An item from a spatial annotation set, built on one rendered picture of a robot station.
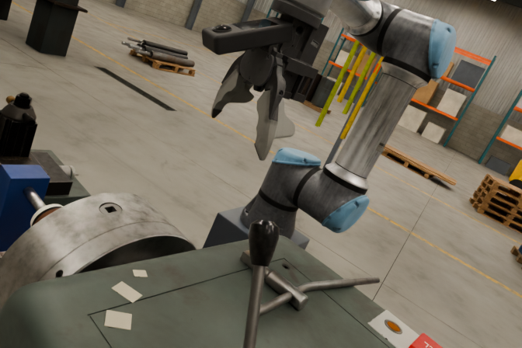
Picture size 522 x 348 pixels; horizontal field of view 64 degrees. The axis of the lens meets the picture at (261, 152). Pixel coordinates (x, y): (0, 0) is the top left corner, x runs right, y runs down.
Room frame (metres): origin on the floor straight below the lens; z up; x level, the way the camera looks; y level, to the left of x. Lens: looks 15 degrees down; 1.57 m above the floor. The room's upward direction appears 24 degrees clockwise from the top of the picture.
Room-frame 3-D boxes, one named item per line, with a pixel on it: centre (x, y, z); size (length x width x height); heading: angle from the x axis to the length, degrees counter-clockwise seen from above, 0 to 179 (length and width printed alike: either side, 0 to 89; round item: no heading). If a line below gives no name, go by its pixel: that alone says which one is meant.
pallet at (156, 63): (9.05, 2.72, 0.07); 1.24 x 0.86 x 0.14; 153
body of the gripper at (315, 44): (0.61, 0.03, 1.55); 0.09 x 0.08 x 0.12; 131
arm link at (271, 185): (1.06, -0.10, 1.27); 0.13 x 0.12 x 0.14; 58
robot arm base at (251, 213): (1.07, -0.09, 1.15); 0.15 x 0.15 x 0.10
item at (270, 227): (0.40, -0.04, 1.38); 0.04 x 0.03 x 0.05; 55
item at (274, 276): (0.54, -0.09, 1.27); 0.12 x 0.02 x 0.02; 59
